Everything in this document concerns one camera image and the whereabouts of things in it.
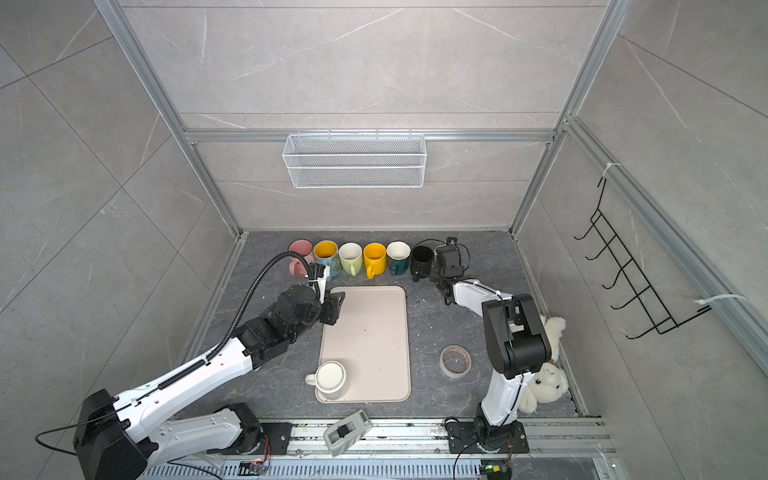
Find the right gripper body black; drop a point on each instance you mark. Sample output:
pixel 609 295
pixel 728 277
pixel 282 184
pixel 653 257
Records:
pixel 440 273

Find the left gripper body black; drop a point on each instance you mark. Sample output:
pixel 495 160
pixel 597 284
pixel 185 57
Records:
pixel 326 311

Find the black mug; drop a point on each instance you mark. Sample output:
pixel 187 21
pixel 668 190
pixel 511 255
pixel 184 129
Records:
pixel 422 258

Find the dark green mug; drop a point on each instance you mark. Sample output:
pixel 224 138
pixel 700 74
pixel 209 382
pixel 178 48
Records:
pixel 398 257

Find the blue butterfly mug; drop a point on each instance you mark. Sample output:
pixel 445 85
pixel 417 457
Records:
pixel 326 253

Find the light green mug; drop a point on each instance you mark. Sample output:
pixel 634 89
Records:
pixel 351 258

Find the yellow mug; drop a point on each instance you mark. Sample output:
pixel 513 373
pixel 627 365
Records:
pixel 375 259

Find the white mug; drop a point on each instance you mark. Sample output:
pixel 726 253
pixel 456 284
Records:
pixel 330 380

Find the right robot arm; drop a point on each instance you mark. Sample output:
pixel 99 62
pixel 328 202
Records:
pixel 516 343

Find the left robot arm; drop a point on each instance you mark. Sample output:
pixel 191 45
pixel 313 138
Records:
pixel 121 436

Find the beige plastic tray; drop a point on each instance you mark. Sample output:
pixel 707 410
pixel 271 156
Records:
pixel 370 340

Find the tape roll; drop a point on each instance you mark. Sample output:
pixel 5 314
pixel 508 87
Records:
pixel 455 361

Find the white teddy bear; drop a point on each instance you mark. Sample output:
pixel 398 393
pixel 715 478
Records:
pixel 550 383

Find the white wire mesh basket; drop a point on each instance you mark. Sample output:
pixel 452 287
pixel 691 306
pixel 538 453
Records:
pixel 347 161

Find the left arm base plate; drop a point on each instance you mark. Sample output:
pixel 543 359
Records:
pixel 268 437

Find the grey camera box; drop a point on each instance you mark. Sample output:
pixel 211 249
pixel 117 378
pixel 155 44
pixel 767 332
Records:
pixel 343 434

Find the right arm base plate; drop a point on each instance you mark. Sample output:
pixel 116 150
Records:
pixel 470 438

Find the black wire hook rack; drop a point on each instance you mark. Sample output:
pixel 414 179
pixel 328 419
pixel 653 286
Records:
pixel 629 272

